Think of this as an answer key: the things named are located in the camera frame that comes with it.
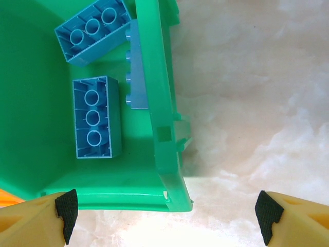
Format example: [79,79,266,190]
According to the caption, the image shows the green plastic bin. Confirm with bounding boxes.
[0,0,194,213]

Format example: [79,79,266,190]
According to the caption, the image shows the blue two-by-four lego brick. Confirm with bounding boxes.
[72,76,123,160]
[53,0,132,67]
[125,19,151,110]

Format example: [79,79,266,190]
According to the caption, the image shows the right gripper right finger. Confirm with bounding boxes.
[254,190,329,247]

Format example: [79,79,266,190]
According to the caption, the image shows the orange plastic bin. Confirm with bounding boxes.
[0,189,24,209]

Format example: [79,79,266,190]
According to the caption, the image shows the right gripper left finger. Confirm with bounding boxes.
[0,189,79,247]

